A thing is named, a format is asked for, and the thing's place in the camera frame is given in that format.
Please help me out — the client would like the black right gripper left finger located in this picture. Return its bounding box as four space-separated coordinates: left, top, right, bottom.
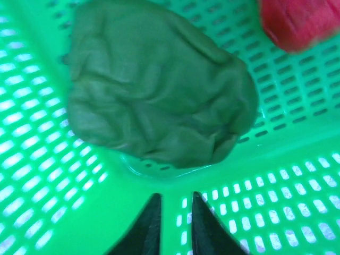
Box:
107 192 162 255

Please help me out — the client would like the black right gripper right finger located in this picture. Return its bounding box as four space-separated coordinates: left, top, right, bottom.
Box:
191 191 251 255

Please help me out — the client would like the green leafy vegetable toy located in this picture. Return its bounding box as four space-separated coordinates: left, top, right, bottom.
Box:
66 0 259 171

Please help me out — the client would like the red toy food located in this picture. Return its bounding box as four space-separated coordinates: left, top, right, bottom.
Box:
257 0 340 55

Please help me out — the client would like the green plastic mesh basket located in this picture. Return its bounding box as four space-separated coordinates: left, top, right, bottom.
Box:
0 0 340 255

